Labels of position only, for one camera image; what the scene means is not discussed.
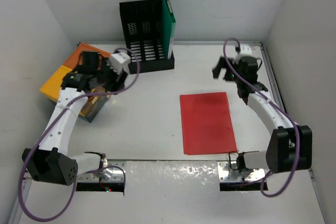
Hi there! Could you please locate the green plastic folder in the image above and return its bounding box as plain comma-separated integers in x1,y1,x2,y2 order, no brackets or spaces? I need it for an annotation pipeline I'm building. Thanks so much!
162,0,176,59

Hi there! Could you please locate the black file organizer rack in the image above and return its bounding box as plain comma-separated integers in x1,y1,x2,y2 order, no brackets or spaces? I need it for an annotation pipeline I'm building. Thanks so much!
119,0,175,74

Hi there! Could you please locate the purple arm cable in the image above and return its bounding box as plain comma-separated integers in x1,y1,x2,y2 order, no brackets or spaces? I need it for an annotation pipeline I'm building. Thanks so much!
223,37,301,198
18,48,141,221

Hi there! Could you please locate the smoky yellow cabinet drawer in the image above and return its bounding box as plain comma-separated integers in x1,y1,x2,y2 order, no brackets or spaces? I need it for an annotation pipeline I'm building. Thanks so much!
80,95,109,120

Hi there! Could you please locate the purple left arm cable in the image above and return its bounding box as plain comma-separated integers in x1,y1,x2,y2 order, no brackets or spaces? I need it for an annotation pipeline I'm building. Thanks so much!
18,48,141,221

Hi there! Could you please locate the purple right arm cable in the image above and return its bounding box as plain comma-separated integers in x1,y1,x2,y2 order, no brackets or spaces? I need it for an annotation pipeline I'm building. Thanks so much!
223,37,301,198

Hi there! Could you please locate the red plastic folder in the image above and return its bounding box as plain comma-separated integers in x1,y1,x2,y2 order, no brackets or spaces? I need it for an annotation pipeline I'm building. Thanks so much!
180,92,238,155

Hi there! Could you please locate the clear smoky drawer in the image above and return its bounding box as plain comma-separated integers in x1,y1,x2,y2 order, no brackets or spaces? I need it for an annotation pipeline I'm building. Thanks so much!
86,95,111,123

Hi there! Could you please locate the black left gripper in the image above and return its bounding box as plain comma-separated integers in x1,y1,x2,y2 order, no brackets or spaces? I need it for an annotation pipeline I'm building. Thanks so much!
92,58,126,94

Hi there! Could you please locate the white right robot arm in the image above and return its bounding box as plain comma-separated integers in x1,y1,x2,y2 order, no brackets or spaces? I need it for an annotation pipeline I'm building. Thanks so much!
212,56,312,174

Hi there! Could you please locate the yellow drawer cabinet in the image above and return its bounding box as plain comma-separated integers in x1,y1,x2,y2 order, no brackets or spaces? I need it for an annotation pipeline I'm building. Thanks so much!
39,64,72,102

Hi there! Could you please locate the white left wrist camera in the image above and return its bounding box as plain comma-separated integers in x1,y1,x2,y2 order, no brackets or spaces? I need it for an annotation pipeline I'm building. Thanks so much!
109,52,131,74

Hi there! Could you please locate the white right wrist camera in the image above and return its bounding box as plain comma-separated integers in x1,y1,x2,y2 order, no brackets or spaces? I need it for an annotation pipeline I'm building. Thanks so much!
235,44,253,62

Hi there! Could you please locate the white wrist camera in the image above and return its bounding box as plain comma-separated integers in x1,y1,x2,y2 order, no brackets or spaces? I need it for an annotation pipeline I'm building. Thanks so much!
109,52,131,74
235,44,253,62

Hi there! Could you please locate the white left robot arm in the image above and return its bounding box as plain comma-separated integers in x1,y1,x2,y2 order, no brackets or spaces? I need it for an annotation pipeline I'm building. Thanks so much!
22,51,131,186

